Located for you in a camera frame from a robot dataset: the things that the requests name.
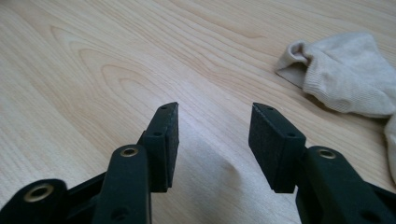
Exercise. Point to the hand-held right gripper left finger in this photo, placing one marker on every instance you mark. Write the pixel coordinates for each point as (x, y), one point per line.
(162, 149)

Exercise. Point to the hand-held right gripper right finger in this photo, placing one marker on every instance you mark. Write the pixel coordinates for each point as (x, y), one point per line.
(277, 149)

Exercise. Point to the beige sock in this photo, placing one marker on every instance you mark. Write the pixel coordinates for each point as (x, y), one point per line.
(348, 71)

